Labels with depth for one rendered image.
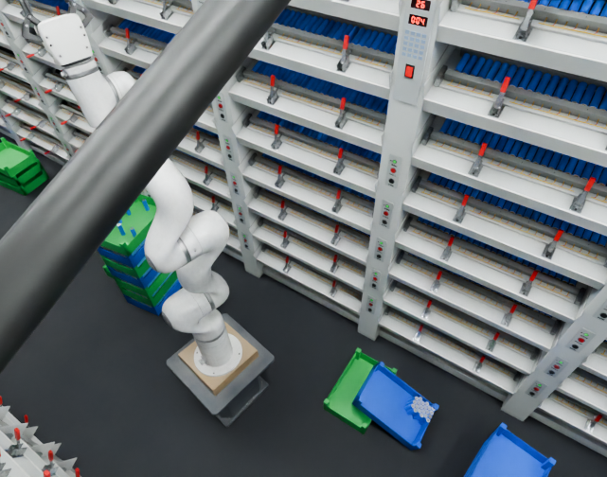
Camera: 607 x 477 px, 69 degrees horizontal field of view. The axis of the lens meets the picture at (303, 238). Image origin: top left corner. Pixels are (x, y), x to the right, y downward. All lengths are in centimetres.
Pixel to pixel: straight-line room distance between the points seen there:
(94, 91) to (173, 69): 112
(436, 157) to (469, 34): 36
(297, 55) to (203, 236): 62
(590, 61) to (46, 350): 239
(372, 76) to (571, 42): 48
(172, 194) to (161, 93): 90
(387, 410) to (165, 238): 127
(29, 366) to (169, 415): 75
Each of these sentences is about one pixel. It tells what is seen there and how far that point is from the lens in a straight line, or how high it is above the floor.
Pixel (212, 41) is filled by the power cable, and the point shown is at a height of 186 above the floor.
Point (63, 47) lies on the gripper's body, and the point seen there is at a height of 146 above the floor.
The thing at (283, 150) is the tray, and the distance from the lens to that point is 166.
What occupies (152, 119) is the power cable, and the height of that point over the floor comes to 185.
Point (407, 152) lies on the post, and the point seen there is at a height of 112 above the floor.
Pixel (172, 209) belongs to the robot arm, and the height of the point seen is 121.
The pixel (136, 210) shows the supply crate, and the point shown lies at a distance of 222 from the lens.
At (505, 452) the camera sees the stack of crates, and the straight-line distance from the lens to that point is 197.
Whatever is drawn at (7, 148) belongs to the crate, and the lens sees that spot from 361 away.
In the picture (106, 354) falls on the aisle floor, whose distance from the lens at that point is 239.
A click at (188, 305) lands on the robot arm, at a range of 148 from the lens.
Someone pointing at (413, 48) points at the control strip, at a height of 143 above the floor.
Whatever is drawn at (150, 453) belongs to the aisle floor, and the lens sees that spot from 212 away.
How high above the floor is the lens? 194
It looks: 49 degrees down
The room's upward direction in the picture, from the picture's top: 2 degrees counter-clockwise
